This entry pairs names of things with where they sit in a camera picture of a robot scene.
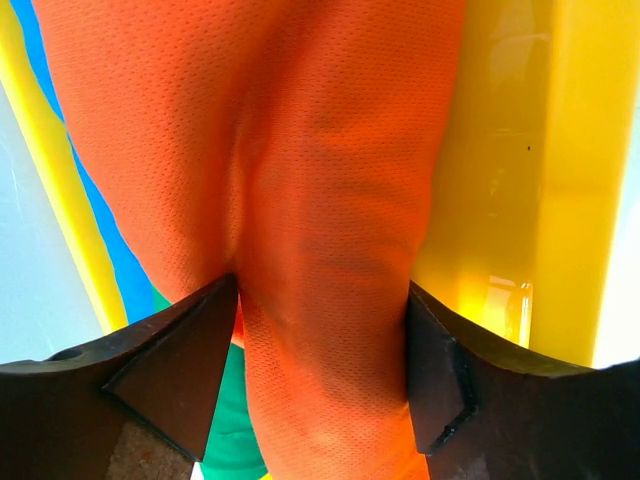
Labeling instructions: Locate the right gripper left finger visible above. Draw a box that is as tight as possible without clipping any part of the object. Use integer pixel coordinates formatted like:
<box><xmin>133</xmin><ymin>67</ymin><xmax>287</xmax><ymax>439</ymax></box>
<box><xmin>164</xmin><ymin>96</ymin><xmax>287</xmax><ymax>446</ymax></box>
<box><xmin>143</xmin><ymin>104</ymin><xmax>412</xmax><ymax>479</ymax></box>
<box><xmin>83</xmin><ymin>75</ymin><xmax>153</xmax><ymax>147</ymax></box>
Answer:
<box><xmin>1</xmin><ymin>275</ymin><xmax>238</xmax><ymax>479</ymax></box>

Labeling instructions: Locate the yellow plastic tray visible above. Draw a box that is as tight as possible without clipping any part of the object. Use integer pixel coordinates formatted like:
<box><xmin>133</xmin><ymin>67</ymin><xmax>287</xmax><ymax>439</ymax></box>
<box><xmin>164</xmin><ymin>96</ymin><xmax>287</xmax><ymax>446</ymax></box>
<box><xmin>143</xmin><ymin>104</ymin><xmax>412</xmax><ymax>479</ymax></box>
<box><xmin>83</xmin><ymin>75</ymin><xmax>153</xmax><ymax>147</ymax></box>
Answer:
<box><xmin>1</xmin><ymin>1</ymin><xmax>639</xmax><ymax>368</ymax></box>

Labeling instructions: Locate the orange t shirt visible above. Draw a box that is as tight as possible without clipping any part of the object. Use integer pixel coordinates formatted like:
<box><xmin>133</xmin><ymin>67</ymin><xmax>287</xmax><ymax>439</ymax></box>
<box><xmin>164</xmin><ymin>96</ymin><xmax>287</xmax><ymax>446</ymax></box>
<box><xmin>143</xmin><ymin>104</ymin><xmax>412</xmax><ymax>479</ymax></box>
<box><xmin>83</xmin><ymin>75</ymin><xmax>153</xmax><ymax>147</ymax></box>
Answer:
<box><xmin>34</xmin><ymin>1</ymin><xmax>464</xmax><ymax>479</ymax></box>

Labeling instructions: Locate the blue rolled t shirt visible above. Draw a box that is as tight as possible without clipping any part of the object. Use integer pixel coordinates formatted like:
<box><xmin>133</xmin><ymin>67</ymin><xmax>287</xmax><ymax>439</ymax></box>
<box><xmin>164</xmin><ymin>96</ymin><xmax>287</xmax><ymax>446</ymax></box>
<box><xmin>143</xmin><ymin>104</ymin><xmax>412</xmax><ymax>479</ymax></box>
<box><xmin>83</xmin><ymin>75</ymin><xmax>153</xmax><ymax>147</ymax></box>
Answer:
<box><xmin>1</xmin><ymin>1</ymin><xmax>164</xmax><ymax>332</ymax></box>

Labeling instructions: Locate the green rolled t shirt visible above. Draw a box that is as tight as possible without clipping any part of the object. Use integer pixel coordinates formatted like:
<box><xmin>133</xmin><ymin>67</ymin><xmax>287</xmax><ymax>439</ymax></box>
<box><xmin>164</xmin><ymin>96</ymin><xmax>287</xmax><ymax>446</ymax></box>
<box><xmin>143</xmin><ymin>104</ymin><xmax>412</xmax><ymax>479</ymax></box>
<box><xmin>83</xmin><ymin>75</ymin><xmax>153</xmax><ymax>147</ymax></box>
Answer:
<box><xmin>149</xmin><ymin>287</ymin><xmax>269</xmax><ymax>480</ymax></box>

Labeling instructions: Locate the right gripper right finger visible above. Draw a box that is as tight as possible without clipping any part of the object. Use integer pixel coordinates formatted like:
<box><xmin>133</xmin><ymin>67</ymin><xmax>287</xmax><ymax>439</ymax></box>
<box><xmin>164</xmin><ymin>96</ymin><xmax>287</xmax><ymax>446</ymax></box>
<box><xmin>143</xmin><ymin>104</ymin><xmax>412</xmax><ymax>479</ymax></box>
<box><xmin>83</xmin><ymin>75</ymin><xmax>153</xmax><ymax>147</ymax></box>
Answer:
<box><xmin>406</xmin><ymin>285</ymin><xmax>639</xmax><ymax>479</ymax></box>

